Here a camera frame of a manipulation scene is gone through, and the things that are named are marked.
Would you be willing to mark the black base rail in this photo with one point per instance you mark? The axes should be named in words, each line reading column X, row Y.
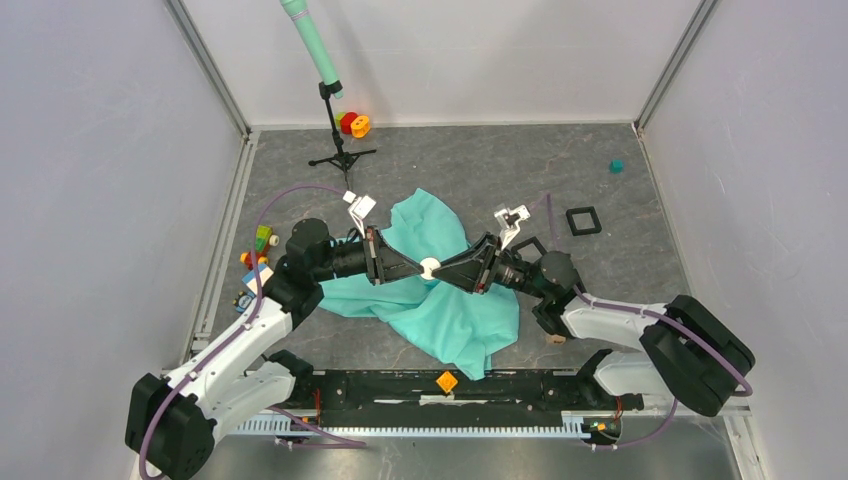
column 411, row 398

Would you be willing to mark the black tripod stand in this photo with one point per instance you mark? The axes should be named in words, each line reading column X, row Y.
column 342, row 159

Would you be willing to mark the orange diamond marker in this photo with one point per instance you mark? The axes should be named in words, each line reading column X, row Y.
column 447, row 382

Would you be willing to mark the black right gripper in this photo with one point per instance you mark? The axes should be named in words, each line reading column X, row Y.
column 474, row 269

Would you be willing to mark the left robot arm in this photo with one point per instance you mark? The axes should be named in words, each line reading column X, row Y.
column 174, row 421

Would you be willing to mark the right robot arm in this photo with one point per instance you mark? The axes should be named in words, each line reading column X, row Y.
column 678, row 349

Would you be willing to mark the black square frame middle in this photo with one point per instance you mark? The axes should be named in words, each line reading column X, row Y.
column 528, row 249

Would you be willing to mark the small teal cube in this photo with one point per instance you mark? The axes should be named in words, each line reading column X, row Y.
column 616, row 166

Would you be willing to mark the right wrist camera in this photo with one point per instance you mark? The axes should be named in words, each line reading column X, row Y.
column 509, row 220

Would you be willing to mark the colourful toy brick train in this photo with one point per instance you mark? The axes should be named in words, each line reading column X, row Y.
column 265, row 239

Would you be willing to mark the blue white toy brick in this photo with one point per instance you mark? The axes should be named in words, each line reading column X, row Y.
column 255, row 279

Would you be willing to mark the mint green garment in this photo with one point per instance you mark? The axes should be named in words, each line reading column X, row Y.
column 447, row 323

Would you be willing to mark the red orange toy rings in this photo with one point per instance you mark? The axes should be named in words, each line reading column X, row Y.
column 352, row 124

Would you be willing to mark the black square frame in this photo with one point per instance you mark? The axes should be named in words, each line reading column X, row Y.
column 528, row 249
column 583, row 221

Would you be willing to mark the mint green microphone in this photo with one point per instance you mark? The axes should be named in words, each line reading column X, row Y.
column 299, row 14

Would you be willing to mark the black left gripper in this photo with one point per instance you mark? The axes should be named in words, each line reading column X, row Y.
column 394, row 263

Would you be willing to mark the black square frame far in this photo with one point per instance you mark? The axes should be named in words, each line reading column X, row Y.
column 583, row 221

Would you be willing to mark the small wooden cube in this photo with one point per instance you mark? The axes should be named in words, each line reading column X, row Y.
column 555, row 339

